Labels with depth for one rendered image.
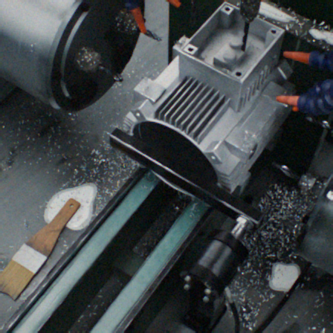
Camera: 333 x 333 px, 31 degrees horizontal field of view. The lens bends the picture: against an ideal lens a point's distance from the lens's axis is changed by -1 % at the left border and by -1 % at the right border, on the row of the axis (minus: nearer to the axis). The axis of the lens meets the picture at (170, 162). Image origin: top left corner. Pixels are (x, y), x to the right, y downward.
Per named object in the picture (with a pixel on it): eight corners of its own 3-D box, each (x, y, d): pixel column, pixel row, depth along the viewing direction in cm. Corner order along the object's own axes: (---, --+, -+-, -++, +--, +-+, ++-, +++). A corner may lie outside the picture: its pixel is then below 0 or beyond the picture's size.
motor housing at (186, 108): (192, 85, 108) (198, 6, 92) (285, 136, 103) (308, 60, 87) (124, 163, 99) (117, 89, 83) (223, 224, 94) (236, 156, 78)
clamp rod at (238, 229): (239, 218, 85) (241, 212, 83) (251, 225, 84) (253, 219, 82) (208, 262, 81) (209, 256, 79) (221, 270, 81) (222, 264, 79)
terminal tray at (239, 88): (218, 35, 94) (223, 0, 88) (279, 65, 91) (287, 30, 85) (175, 83, 89) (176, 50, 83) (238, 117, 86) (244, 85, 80)
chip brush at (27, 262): (65, 195, 110) (64, 193, 109) (88, 208, 108) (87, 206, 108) (-9, 286, 100) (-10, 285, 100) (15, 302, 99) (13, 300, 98)
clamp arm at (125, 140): (264, 220, 85) (120, 134, 93) (268, 209, 83) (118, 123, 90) (252, 238, 84) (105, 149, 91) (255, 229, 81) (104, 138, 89)
